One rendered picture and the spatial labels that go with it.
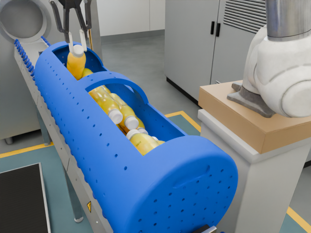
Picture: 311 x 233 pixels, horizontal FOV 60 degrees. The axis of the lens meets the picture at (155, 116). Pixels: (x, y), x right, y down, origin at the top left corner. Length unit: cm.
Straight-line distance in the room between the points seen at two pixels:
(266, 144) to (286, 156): 19
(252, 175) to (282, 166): 14
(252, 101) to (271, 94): 26
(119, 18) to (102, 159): 528
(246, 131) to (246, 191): 23
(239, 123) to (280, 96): 27
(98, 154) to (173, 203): 19
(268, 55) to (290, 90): 10
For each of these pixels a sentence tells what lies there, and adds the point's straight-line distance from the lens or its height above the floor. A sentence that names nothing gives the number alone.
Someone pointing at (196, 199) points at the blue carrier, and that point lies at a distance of 57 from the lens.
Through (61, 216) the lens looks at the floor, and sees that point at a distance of 207.
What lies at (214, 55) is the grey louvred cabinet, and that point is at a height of 70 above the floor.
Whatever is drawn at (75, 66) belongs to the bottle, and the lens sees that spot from 104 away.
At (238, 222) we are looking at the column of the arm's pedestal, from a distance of 116.
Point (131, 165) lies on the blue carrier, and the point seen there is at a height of 120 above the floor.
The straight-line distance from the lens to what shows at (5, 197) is 213.
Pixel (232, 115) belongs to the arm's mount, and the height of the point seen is 106.
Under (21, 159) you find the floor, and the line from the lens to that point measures 267.
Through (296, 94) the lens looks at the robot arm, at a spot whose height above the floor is 126.
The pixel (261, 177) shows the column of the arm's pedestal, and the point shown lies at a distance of 105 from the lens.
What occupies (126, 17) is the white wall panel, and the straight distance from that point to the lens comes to 582.
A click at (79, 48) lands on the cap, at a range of 101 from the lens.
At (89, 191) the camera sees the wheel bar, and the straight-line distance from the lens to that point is 87.
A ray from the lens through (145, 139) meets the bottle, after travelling 63.
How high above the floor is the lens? 154
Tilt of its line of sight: 31 degrees down
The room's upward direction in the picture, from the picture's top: straight up
